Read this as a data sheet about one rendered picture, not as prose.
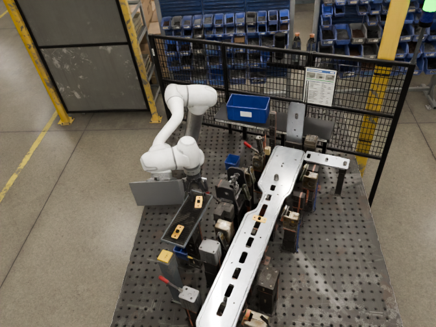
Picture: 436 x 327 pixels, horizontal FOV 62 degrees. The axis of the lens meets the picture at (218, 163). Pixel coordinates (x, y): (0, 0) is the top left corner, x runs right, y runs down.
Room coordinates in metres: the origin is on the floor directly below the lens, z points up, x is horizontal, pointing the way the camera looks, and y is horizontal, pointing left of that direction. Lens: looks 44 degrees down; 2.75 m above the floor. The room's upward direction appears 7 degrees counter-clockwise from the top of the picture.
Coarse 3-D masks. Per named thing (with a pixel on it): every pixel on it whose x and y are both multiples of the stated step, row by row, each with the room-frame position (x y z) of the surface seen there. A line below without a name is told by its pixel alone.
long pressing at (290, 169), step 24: (288, 168) 1.69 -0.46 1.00; (264, 192) 1.50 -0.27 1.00; (288, 192) 1.48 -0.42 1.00; (264, 216) 1.32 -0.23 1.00; (240, 240) 1.17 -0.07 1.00; (264, 240) 1.15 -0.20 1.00; (240, 264) 1.02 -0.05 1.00; (216, 288) 0.90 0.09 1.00; (240, 288) 0.89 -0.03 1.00; (216, 312) 0.78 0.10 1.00; (240, 312) 0.77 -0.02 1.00
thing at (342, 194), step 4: (344, 164) 1.67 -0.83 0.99; (340, 172) 1.65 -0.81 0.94; (344, 172) 1.64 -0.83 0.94; (340, 176) 1.65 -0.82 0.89; (344, 176) 1.64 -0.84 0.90; (340, 180) 1.65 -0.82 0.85; (340, 184) 1.65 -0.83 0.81; (332, 188) 1.71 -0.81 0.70; (336, 188) 1.66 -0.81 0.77; (340, 188) 1.65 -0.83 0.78; (332, 192) 1.68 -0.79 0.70; (336, 192) 1.66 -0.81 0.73; (340, 192) 1.64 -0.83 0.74; (344, 192) 1.66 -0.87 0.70; (340, 196) 1.63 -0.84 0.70; (344, 196) 1.63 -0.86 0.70
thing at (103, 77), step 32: (32, 0) 3.96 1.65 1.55; (64, 0) 3.89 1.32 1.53; (96, 0) 3.83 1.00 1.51; (32, 32) 3.99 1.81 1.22; (64, 32) 3.92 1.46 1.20; (96, 32) 3.86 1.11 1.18; (128, 32) 3.77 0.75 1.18; (64, 64) 3.95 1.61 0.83; (96, 64) 3.88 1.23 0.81; (128, 64) 3.82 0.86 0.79; (64, 96) 3.98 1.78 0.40; (96, 96) 3.91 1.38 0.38; (128, 96) 3.86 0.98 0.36
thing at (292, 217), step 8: (288, 216) 1.30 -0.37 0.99; (296, 216) 1.26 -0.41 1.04; (288, 224) 1.25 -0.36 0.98; (296, 224) 1.23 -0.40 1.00; (288, 232) 1.26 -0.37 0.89; (296, 232) 1.26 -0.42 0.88; (288, 240) 1.25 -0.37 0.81; (296, 240) 1.26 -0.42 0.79; (280, 248) 1.27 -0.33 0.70; (288, 248) 1.25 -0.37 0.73; (296, 248) 1.24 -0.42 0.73
